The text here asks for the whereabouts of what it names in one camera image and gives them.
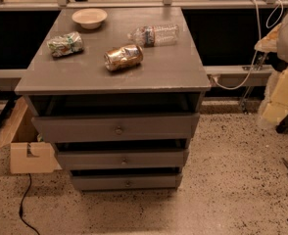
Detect grey top drawer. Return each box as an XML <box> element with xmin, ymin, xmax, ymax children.
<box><xmin>32</xmin><ymin>114</ymin><xmax>200</xmax><ymax>143</ymax></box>

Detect black floor cable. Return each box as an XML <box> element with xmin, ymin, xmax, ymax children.
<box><xmin>18</xmin><ymin>173</ymin><xmax>41</xmax><ymax>235</ymax></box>

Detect grey middle drawer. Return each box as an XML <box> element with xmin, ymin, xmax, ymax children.
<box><xmin>57</xmin><ymin>149</ymin><xmax>189</xmax><ymax>170</ymax></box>

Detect grey bottom drawer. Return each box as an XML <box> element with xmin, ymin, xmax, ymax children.
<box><xmin>71</xmin><ymin>173</ymin><xmax>182</xmax><ymax>191</ymax></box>

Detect grey metal rail frame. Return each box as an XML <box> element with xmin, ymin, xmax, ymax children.
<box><xmin>0</xmin><ymin>0</ymin><xmax>288</xmax><ymax>93</ymax></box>

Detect grey drawer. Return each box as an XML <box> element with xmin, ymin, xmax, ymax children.
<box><xmin>32</xmin><ymin>114</ymin><xmax>200</xmax><ymax>143</ymax></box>
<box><xmin>71</xmin><ymin>173</ymin><xmax>182</xmax><ymax>191</ymax></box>
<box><xmin>57</xmin><ymin>149</ymin><xmax>189</xmax><ymax>170</ymax></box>

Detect crushed green can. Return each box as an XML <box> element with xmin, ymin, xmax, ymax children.
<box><xmin>47</xmin><ymin>31</ymin><xmax>84</xmax><ymax>58</ymax></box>

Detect crushed gold can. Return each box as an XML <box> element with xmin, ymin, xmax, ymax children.
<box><xmin>104</xmin><ymin>44</ymin><xmax>143</xmax><ymax>71</ymax></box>

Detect white bowl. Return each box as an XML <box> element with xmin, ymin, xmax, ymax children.
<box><xmin>72</xmin><ymin>8</ymin><xmax>108</xmax><ymax>29</ymax></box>

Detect grey drawer cabinet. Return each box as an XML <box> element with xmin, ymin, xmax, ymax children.
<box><xmin>16</xmin><ymin>7</ymin><xmax>210</xmax><ymax>191</ymax></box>

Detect clear plastic water bottle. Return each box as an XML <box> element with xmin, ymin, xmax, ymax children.
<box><xmin>127</xmin><ymin>23</ymin><xmax>179</xmax><ymax>47</ymax></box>

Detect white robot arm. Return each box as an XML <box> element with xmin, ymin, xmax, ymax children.
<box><xmin>255</xmin><ymin>13</ymin><xmax>288</xmax><ymax>128</ymax></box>

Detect cardboard box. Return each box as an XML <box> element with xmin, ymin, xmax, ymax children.
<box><xmin>0</xmin><ymin>97</ymin><xmax>61</xmax><ymax>174</ymax></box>

